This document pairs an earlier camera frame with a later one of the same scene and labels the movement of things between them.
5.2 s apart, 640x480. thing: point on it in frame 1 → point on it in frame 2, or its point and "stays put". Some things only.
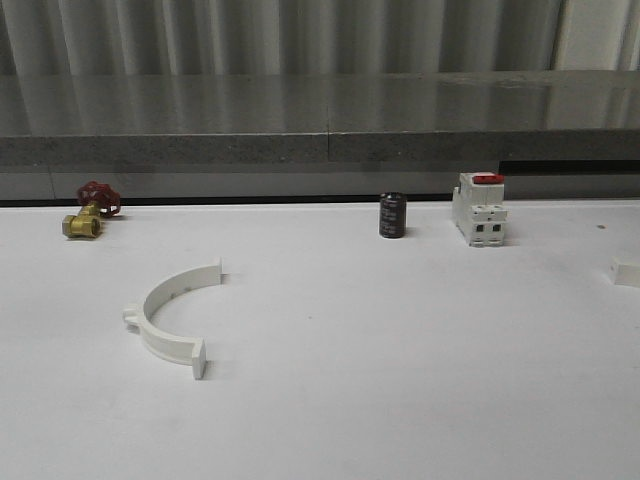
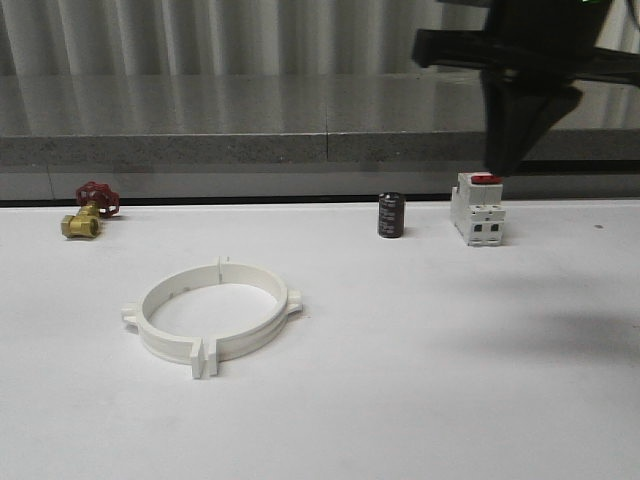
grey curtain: x=318 y=37 stays put
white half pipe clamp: x=624 y=270 → x=249 y=340
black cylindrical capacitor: x=392 y=215 stays put
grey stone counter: x=557 y=134 stays put
